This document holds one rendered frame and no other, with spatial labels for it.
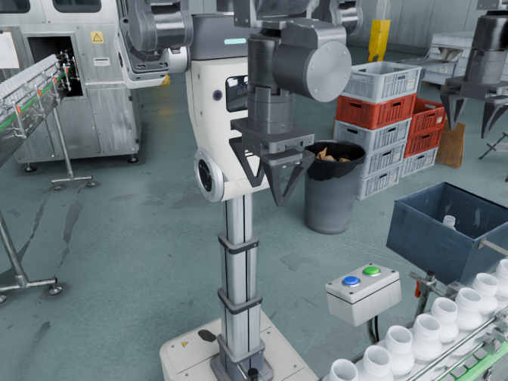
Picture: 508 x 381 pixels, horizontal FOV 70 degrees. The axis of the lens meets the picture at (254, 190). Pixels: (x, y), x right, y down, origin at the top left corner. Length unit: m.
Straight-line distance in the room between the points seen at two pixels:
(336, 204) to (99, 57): 2.61
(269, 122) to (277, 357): 1.40
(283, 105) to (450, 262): 1.10
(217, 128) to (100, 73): 3.13
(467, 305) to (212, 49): 0.76
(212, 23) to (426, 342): 0.79
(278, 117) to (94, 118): 3.72
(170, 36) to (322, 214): 2.21
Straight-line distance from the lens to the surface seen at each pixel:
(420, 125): 3.94
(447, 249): 1.43
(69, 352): 2.28
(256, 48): 0.42
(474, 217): 1.70
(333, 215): 2.79
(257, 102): 0.43
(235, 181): 0.99
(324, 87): 0.37
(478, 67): 0.77
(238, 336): 1.42
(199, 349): 1.77
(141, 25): 0.73
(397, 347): 0.65
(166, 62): 0.88
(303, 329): 2.18
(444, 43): 8.29
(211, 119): 0.91
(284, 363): 1.71
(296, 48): 0.38
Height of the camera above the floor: 1.63
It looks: 28 degrees down
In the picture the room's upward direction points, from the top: straight up
